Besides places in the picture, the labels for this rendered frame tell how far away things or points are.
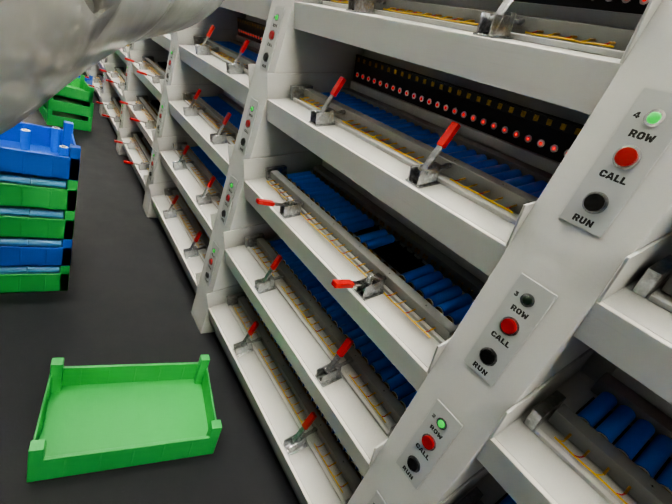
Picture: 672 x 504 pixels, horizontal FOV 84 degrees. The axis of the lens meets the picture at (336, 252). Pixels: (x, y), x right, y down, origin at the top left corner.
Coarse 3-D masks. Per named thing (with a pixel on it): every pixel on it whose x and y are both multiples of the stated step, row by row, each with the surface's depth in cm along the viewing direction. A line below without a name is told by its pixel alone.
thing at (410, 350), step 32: (256, 160) 85; (288, 160) 90; (256, 192) 82; (288, 224) 73; (320, 256) 65; (416, 256) 68; (352, 288) 59; (384, 320) 54; (384, 352) 54; (416, 352) 50; (416, 384) 50
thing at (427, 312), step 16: (272, 176) 86; (288, 192) 81; (304, 208) 77; (320, 208) 74; (320, 224) 73; (336, 224) 70; (352, 240) 66; (368, 256) 62; (368, 272) 61; (384, 272) 59; (400, 288) 57; (416, 304) 54; (432, 320) 52; (448, 320) 52
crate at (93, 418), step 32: (64, 384) 77; (96, 384) 80; (128, 384) 83; (160, 384) 86; (192, 384) 89; (64, 416) 72; (96, 416) 74; (128, 416) 76; (160, 416) 79; (192, 416) 82; (32, 448) 58; (64, 448) 67; (96, 448) 69; (128, 448) 66; (160, 448) 69; (192, 448) 73; (32, 480) 61
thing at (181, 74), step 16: (208, 16) 125; (224, 16) 128; (240, 16) 131; (176, 32) 127; (176, 48) 126; (176, 64) 128; (176, 80) 130; (192, 80) 133; (208, 80) 136; (176, 128) 139; (160, 160) 142; (160, 176) 145; (144, 208) 154
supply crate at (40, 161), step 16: (16, 128) 92; (32, 128) 94; (48, 128) 95; (64, 128) 96; (0, 144) 89; (16, 144) 92; (32, 144) 95; (48, 144) 97; (64, 144) 98; (0, 160) 78; (16, 160) 80; (32, 160) 81; (48, 160) 83; (64, 160) 84; (48, 176) 84; (64, 176) 86
